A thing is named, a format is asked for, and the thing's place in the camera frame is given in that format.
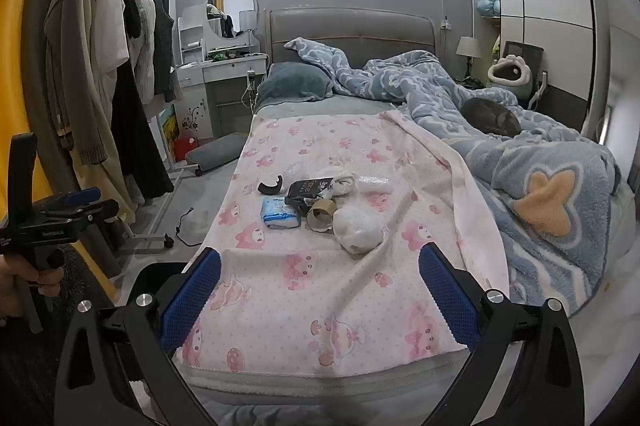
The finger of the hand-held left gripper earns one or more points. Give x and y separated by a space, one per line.
97 211
82 197

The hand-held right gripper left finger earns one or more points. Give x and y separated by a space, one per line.
190 291

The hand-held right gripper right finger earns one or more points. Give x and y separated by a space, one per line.
450 296

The white plastic bag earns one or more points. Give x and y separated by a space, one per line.
357 226

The blue tissue packet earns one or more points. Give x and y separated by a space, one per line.
280 213

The black curved plastic piece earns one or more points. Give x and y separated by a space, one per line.
272 190

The clear bubble wrap roll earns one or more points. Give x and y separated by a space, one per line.
372 185

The cardboard tape roll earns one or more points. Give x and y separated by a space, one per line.
327 207

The black packet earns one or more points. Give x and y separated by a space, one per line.
305 191

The white tissue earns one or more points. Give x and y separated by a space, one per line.
342 181

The person's left hand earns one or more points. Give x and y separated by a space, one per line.
10 276

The cream coat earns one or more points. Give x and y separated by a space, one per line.
117 145

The black fuzzy garment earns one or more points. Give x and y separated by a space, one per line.
140 145

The red bag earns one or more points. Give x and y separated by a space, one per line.
184 149

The colourful picture canvas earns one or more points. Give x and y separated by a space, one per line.
170 123

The pink printed blanket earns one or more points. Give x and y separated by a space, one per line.
310 286

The olive knit cardigan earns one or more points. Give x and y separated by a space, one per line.
65 55

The white knit sweater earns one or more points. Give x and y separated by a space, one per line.
145 45

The grey cat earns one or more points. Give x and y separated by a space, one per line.
487 115

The dark grey knit vest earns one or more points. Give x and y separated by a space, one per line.
165 30

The white dressing table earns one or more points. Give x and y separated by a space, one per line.
225 70

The white shirt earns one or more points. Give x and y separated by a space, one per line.
107 5

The green packet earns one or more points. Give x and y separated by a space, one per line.
220 54

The blue patterned duvet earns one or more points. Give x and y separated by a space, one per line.
400 80

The bed with grey sheet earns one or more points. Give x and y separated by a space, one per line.
320 105

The white flower cat bed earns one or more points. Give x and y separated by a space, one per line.
520 80

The blue grey pillow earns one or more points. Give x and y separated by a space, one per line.
295 80

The grey bedside lamp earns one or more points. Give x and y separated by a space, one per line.
468 46

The yellow green plush toy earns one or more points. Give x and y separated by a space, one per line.
496 46

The black chair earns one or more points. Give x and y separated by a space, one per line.
530 50

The grey bed headboard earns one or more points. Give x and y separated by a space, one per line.
350 30

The blue plush toy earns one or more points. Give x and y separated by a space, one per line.
488 5

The white wardrobe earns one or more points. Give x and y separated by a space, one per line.
545 10

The round wall mirror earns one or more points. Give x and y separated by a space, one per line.
235 0

